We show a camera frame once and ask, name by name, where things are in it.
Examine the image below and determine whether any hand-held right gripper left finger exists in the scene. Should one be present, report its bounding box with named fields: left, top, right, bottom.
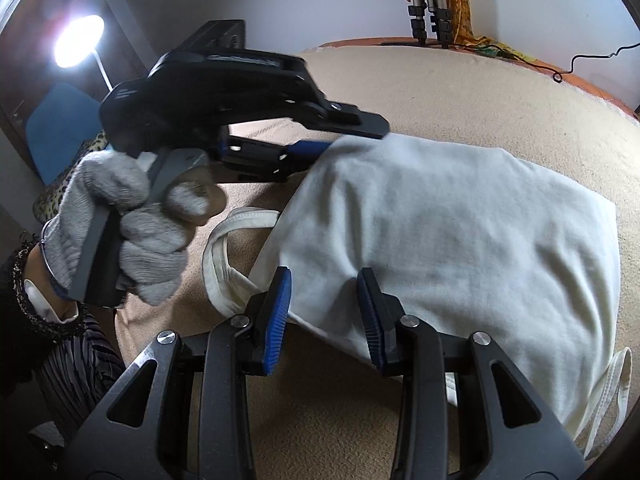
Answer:
left=62, top=266, right=293, bottom=480

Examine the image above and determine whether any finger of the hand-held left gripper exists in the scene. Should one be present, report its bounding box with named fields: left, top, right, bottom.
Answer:
left=219, top=134, right=333, bottom=183
left=286, top=96, right=392, bottom=142

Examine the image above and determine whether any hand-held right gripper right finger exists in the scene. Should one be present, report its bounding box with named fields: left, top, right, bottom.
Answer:
left=356, top=267, right=586, bottom=480

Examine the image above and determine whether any white tank top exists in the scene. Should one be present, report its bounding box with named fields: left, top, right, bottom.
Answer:
left=202, top=132, right=633, bottom=448

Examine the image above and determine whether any person's left forearm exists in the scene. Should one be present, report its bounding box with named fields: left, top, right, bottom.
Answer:
left=0, top=232, right=83, bottom=396

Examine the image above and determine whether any person's left hand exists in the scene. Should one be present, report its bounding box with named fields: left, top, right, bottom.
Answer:
left=42, top=150, right=227, bottom=306

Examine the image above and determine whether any folded silver tripod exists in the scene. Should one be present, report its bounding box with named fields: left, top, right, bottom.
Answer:
left=407, top=0, right=453, bottom=48

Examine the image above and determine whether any beige blanket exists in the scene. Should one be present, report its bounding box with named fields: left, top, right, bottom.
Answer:
left=115, top=45, right=640, bottom=480

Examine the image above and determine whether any white clip-on desk lamp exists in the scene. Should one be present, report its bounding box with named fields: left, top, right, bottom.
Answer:
left=52, top=12, right=113, bottom=93

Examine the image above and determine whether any blue chair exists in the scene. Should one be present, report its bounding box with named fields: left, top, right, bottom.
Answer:
left=25, top=82, right=103, bottom=186

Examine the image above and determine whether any orange patterned scarf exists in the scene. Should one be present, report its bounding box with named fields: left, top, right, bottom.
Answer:
left=442, top=0, right=526, bottom=61

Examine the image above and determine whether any leopard print cloth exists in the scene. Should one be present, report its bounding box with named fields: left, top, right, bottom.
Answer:
left=32, top=130, right=111, bottom=221

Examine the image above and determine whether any person's striped clothing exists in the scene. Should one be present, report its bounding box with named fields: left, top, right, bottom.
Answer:
left=30, top=305, right=126, bottom=441

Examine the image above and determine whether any black power cable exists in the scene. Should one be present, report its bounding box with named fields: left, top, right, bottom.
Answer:
left=462, top=42, right=640, bottom=83

